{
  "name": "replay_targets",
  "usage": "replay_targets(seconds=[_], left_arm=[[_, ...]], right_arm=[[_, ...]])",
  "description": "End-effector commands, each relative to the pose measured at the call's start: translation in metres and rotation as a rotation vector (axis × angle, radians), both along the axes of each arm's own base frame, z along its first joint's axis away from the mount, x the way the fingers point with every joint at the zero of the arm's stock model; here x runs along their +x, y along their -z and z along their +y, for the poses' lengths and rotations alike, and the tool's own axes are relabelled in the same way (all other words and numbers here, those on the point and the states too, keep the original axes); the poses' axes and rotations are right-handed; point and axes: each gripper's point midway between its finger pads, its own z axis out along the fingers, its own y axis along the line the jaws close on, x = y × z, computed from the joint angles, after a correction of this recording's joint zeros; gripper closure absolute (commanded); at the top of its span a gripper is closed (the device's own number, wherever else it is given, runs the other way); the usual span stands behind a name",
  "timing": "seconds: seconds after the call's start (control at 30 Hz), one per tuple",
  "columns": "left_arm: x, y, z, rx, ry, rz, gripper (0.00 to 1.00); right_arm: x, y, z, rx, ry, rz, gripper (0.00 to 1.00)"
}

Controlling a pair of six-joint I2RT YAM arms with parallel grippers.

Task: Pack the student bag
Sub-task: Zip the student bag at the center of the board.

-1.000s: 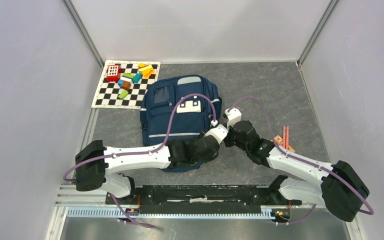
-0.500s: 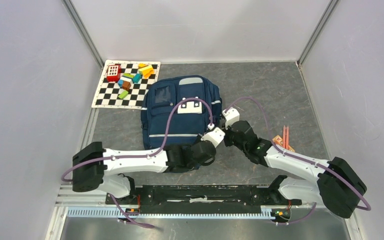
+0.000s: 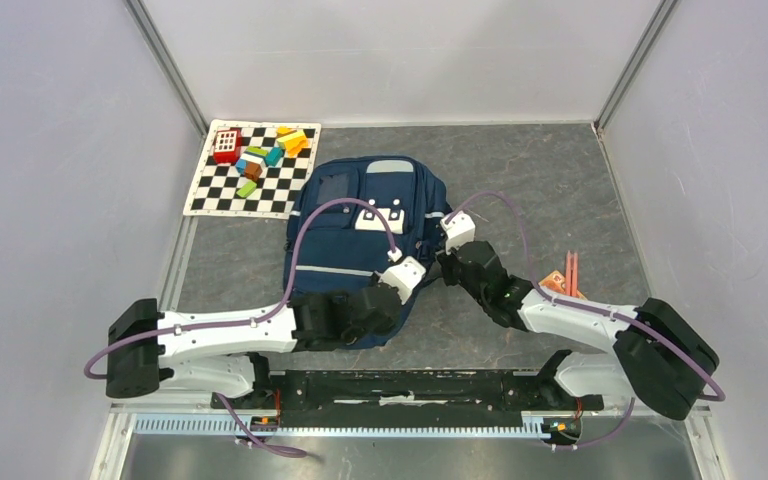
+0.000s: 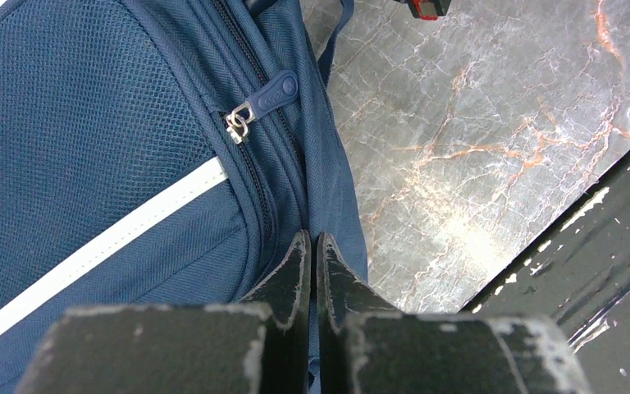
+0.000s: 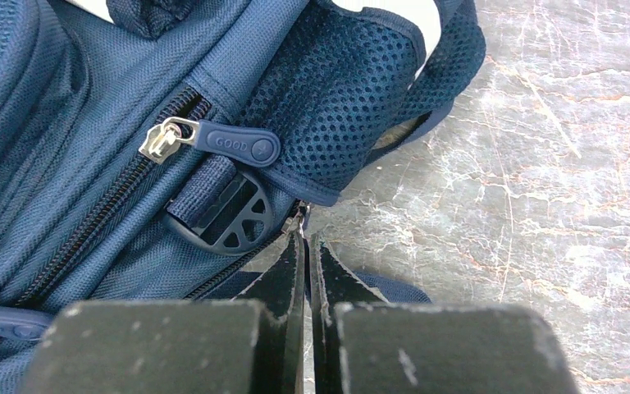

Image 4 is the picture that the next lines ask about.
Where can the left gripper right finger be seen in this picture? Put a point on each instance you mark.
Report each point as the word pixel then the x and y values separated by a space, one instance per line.
pixel 369 346

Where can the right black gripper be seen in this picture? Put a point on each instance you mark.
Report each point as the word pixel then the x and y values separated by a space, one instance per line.
pixel 427 10

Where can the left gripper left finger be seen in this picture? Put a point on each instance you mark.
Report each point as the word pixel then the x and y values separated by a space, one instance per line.
pixel 257 345

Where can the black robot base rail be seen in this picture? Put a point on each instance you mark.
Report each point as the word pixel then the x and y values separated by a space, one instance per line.
pixel 577 272

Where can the navy blue student backpack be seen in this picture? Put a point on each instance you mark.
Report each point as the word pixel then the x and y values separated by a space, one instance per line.
pixel 159 152

